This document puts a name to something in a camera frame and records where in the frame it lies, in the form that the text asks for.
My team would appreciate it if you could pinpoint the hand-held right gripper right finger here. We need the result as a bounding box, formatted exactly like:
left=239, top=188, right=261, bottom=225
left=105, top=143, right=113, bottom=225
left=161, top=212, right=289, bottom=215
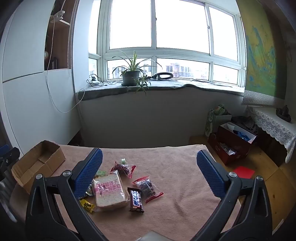
left=196, top=149, right=273, bottom=241

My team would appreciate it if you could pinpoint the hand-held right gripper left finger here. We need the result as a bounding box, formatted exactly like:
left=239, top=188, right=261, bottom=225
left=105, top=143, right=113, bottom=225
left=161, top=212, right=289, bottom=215
left=25, top=148, right=109, bottom=241

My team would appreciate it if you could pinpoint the sliced bread packet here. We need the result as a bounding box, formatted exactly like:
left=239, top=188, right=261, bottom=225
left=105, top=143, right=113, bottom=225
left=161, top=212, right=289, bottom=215
left=91, top=170, right=130, bottom=211

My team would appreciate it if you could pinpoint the small yellow snack packet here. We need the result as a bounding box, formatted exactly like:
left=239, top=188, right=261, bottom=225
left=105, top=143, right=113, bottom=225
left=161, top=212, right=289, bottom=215
left=79, top=198, right=96, bottom=212

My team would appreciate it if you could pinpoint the date packet with red swirl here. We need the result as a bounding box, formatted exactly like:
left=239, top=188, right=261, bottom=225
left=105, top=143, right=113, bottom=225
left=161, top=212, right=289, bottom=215
left=110, top=161, right=137, bottom=178

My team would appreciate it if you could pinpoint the cardboard box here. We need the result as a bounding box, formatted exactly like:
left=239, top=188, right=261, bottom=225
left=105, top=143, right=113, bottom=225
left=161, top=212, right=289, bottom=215
left=11, top=140, right=66, bottom=194

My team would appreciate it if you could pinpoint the brown chocolate bar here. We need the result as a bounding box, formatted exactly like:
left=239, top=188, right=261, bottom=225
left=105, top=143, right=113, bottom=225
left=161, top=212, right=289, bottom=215
left=127, top=187, right=145, bottom=213

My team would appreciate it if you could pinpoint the clear red-edged date packet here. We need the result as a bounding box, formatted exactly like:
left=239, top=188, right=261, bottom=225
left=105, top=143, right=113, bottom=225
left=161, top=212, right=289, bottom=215
left=132, top=176, right=164, bottom=204

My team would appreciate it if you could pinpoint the small red box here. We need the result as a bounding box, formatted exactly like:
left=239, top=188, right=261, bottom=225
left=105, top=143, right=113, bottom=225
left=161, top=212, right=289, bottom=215
left=208, top=133, right=241, bottom=165

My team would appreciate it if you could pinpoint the red paper sheet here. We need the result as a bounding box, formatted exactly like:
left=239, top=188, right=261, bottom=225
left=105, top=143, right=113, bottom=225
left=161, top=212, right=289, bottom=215
left=232, top=166, right=255, bottom=179

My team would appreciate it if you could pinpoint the large open red box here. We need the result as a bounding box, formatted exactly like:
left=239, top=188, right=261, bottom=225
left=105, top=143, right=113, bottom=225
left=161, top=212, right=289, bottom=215
left=216, top=122, right=257, bottom=160

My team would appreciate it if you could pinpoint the green paper bag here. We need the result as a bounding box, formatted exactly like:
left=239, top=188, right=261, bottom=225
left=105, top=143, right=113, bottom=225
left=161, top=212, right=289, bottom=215
left=204, top=104, right=232, bottom=137

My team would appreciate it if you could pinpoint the white cabinet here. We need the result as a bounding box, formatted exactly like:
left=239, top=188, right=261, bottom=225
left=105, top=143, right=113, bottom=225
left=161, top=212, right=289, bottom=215
left=0, top=0, right=81, bottom=158

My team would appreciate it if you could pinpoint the dark wooden side table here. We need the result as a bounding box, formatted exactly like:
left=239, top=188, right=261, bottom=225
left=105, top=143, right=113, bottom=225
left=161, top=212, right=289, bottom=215
left=254, top=130, right=287, bottom=167

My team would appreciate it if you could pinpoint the lace covered side table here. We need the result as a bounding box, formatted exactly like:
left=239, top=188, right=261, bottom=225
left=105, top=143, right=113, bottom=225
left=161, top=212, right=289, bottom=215
left=245, top=105, right=296, bottom=164

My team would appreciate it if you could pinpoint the white power strip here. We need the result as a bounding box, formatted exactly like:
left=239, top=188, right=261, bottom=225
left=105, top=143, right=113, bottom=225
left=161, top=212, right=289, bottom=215
left=89, top=74, right=103, bottom=86

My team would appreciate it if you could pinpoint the dark figurine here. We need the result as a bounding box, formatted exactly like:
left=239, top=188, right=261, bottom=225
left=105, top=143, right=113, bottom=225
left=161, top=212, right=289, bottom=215
left=276, top=105, right=292, bottom=122

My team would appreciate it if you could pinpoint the potted spider plant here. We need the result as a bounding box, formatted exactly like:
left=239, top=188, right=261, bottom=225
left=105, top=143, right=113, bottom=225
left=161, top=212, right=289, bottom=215
left=112, top=50, right=163, bottom=96

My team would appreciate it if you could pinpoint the wooden shelf niche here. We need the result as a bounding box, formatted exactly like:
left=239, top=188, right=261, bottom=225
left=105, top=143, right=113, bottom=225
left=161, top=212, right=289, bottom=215
left=44, top=0, right=77, bottom=70

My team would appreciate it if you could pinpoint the white clip lamp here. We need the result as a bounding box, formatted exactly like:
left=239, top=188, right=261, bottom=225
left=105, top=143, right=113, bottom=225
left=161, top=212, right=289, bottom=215
left=50, top=10, right=71, bottom=25

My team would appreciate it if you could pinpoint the white framed window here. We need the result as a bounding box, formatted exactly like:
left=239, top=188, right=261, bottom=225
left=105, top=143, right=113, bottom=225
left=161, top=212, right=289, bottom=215
left=88, top=0, right=247, bottom=87

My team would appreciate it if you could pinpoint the white cable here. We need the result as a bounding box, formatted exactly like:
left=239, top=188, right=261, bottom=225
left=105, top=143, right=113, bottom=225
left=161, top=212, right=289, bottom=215
left=46, top=14, right=89, bottom=113

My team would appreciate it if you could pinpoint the black ring light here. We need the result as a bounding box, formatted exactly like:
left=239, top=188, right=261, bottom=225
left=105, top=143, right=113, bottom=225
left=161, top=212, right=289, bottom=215
left=152, top=72, right=174, bottom=81

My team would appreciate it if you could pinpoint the landscape wall scroll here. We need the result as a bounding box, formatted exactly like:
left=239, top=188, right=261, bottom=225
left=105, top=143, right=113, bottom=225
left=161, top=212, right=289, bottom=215
left=238, top=0, right=292, bottom=107

